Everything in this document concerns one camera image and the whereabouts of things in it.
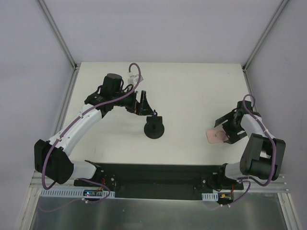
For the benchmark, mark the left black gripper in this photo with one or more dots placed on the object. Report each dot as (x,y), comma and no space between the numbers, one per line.
(137,106)

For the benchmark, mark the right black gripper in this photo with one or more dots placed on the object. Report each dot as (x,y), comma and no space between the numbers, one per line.
(232,128)

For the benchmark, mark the black phone pink case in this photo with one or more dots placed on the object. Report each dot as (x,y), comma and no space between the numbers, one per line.
(215,136)

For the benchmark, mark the black phone stand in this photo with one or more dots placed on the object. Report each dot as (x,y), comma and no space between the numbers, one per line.
(154,127)

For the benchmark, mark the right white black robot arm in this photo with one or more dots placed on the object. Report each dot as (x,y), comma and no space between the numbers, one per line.
(263,155)

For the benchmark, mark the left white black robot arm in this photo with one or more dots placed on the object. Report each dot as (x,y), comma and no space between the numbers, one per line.
(52,156)

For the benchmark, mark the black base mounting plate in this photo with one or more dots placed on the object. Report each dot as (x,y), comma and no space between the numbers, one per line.
(172,182)

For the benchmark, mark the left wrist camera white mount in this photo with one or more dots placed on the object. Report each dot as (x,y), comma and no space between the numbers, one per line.
(134,79)

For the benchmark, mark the right aluminium frame post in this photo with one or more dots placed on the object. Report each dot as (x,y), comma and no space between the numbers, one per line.
(271,23)

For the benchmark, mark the aluminium frame post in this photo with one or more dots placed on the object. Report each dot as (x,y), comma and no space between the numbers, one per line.
(56,32)
(271,23)

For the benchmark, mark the right white cable duct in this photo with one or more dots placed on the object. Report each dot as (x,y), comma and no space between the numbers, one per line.
(217,196)

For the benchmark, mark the white cable duct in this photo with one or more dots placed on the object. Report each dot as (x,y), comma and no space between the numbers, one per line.
(77,193)
(217,196)

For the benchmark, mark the left aluminium frame post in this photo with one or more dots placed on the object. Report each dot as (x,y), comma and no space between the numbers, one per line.
(56,32)

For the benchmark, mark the left white cable duct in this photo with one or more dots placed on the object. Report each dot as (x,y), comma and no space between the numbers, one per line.
(77,193)

